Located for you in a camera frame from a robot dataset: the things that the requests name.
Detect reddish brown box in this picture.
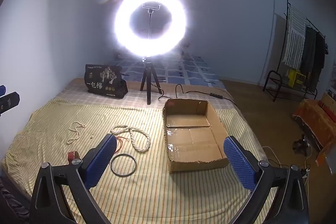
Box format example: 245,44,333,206
316,93,336,123

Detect striped white towel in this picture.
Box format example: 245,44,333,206
283,5,307,70

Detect small white bead strand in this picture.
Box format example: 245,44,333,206
67,122,87,145

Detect dark thin bangle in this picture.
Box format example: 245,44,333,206
110,153,138,177

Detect black clothes rack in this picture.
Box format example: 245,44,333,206
282,0,328,71

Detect dark cloth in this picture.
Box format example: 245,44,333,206
0,179,30,224

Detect black garment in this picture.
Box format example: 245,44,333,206
310,32,326,94

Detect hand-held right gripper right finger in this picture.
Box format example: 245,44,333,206
223,135,310,224

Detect yellow box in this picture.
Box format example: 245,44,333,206
288,69,306,87

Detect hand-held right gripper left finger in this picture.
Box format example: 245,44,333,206
31,133,117,224

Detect blue patterned blanket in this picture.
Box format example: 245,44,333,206
115,52,226,89

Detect phone clamp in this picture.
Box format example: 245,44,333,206
142,3,161,11

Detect black metal shelf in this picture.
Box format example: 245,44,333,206
263,70,318,103

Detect dark green garment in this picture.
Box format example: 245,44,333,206
299,26,317,88

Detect twisted pearl necklace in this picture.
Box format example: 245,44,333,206
110,125,151,153

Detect plaid bed sheet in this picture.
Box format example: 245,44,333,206
54,78,237,111

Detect small black object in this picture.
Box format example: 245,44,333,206
293,134,311,154

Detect black printed bag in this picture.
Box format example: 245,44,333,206
85,64,129,98

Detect cardboard box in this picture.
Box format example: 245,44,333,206
162,98,229,173

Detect yellow striped sheet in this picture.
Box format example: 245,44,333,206
0,98,275,224

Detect black tripod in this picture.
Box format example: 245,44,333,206
140,56,163,105

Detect ring light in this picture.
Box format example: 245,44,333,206
114,0,188,58

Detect orange cloth-covered box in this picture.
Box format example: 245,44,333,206
292,99,336,151

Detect black power cable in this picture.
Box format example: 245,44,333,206
157,84,235,104

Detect white cable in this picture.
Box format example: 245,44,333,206
262,146,282,166

